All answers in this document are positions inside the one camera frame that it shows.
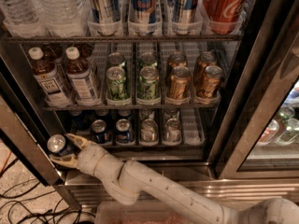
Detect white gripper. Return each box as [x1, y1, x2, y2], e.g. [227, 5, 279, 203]
[50, 133, 107, 175]

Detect blue pepsi can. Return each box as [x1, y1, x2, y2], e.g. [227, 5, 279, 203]
[116, 119, 134, 145]
[47, 134, 75, 157]
[69, 110, 90, 131]
[92, 119, 111, 144]
[95, 109, 111, 122]
[117, 109, 133, 121]

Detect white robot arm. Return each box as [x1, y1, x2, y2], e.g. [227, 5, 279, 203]
[47, 133, 299, 224]

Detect green can front left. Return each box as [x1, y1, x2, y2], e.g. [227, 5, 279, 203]
[106, 66, 128, 101]

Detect green can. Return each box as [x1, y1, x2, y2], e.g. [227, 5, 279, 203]
[106, 66, 128, 101]
[138, 66, 160, 100]
[138, 52, 158, 68]
[107, 52, 127, 71]

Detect silver can front left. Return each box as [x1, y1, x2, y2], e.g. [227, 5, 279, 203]
[141, 119, 158, 142]

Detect silver can rear left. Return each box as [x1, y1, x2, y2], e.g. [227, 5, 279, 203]
[139, 108, 155, 120]

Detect silver can front right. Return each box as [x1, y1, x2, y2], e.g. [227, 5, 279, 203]
[164, 119, 181, 142]

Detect green can rear left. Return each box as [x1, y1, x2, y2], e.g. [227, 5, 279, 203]
[107, 52, 127, 71]

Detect silver can rear right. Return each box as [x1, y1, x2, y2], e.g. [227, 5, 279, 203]
[164, 108, 179, 120]

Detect green can front right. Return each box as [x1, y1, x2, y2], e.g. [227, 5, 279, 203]
[138, 66, 160, 100]

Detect green can rear right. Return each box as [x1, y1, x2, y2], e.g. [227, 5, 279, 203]
[138, 52, 158, 68]

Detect empty white can tray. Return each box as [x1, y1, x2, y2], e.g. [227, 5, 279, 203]
[180, 108, 206, 147]

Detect gold can front left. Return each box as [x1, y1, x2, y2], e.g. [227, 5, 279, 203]
[166, 66, 191, 100]

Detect gold can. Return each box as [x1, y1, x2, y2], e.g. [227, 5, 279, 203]
[196, 65, 223, 98]
[193, 51, 218, 85]
[166, 51, 188, 77]
[166, 66, 191, 100]

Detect gold can rear left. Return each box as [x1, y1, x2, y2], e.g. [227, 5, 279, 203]
[166, 51, 188, 77]

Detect gold can front right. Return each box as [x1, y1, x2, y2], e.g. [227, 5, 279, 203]
[196, 65, 223, 98]

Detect silver blue energy can left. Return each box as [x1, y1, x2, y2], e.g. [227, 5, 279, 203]
[88, 0, 121, 36]

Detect silver blue energy can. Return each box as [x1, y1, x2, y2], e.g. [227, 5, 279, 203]
[88, 0, 121, 36]
[172, 0, 198, 35]

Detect gold can rear right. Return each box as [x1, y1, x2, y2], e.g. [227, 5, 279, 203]
[193, 51, 218, 85]

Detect blue Red Bull can middle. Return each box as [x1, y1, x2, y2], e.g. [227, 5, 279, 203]
[131, 0, 156, 35]

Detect steel glass fridge door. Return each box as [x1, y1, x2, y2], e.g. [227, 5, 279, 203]
[215, 0, 299, 179]

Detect silver blue energy can right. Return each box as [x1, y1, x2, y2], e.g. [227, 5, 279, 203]
[172, 0, 198, 35]

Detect red can behind glass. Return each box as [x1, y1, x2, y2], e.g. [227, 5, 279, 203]
[257, 119, 279, 146]

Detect brown tea bottle front right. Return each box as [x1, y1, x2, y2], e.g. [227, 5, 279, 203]
[65, 47, 100, 105]

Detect brown tea bottle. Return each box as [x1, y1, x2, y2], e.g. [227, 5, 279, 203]
[42, 44, 64, 63]
[28, 47, 72, 107]
[65, 47, 100, 105]
[75, 43, 93, 59]

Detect brown tea bottle front left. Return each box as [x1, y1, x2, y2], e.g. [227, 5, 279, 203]
[28, 47, 72, 107]

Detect brown tea bottle rear left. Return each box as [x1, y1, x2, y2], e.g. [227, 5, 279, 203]
[42, 44, 64, 63]

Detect brown tea bottle rear right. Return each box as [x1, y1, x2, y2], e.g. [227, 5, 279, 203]
[75, 43, 93, 59]

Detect clear water bottle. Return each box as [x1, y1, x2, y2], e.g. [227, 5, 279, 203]
[0, 0, 48, 38]
[40, 0, 84, 37]

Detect clear water bottle far left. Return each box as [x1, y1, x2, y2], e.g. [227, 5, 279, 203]
[0, 0, 48, 38]

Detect left fridge door frame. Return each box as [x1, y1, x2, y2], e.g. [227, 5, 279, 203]
[0, 68, 82, 210]

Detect black floor cables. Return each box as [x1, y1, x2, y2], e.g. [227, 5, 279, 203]
[0, 158, 96, 224]

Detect orange floor cable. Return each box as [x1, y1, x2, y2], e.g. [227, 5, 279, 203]
[0, 151, 13, 175]

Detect middle wire shelf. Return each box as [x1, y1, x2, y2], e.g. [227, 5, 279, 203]
[43, 103, 219, 111]

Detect wire shelf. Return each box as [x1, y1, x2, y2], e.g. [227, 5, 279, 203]
[4, 35, 243, 44]
[43, 103, 219, 111]

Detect top wire shelf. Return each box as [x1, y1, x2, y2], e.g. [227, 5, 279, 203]
[4, 35, 243, 44]

